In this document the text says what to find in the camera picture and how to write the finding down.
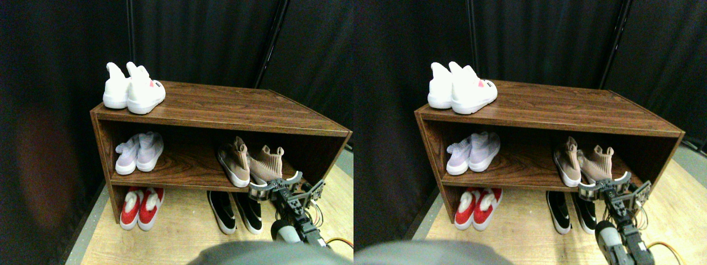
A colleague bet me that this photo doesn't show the lilac shoe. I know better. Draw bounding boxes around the lilac shoe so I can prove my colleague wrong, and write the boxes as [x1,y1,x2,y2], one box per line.
[469,131,501,172]
[446,138,472,176]
[115,136,141,176]
[136,131,165,172]

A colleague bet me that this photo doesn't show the black curtain stand pole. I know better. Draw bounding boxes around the black curtain stand pole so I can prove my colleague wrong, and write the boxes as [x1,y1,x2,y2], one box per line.
[254,0,290,86]
[598,0,631,86]
[126,0,138,64]

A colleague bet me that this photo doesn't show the black shoe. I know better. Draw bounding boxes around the black shoe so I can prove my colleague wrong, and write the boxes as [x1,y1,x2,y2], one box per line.
[207,190,238,235]
[572,192,598,234]
[232,192,263,235]
[546,190,573,235]

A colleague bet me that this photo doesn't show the red shoe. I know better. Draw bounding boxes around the red shoe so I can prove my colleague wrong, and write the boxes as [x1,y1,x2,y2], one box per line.
[138,187,165,231]
[120,188,145,231]
[473,188,504,231]
[455,188,481,231]

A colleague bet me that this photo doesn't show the brown shoe rack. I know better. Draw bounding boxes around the brown shoe rack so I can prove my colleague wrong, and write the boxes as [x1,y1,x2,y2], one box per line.
[414,81,685,224]
[90,81,353,224]

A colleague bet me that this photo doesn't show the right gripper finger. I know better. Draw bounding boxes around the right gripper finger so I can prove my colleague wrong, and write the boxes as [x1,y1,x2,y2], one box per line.
[273,171,304,191]
[605,171,632,191]
[578,181,607,202]
[248,181,277,202]

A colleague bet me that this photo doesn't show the tan shoe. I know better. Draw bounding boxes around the tan shoe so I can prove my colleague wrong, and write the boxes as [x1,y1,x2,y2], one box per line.
[578,145,616,184]
[217,137,252,188]
[553,137,584,188]
[247,145,285,186]

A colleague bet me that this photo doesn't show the white shoe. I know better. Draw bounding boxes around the white shoe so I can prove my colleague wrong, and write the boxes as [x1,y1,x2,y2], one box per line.
[449,61,498,115]
[103,62,131,109]
[428,62,455,109]
[126,61,166,115]

